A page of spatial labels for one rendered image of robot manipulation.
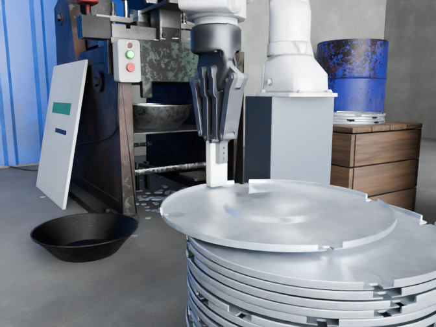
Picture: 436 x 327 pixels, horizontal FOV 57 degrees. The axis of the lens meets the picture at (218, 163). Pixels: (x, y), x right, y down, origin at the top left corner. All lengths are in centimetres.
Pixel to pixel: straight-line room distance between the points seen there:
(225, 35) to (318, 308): 38
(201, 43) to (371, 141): 94
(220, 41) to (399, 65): 427
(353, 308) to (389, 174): 120
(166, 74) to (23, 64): 139
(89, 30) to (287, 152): 76
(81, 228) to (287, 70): 80
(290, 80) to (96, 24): 71
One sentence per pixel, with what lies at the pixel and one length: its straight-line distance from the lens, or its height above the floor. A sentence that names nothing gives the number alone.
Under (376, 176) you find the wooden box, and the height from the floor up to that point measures 18.
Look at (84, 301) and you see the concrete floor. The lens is 99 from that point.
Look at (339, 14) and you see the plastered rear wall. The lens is 438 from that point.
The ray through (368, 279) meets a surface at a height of 31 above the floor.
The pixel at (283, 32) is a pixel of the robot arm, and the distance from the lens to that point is 110.
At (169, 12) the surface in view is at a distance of 164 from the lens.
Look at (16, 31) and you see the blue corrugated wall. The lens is 279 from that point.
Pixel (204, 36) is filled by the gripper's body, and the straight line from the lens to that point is 58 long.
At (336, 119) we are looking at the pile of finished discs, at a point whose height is 37.
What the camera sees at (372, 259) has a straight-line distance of 41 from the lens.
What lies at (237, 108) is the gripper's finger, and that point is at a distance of 58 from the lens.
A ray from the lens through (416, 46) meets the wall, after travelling 472.
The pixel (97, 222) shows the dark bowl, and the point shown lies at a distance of 138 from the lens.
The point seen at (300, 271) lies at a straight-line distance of 37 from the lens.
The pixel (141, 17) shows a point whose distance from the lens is 173.
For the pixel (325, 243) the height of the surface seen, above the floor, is 31.
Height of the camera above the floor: 46
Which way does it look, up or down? 10 degrees down
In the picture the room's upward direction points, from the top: straight up
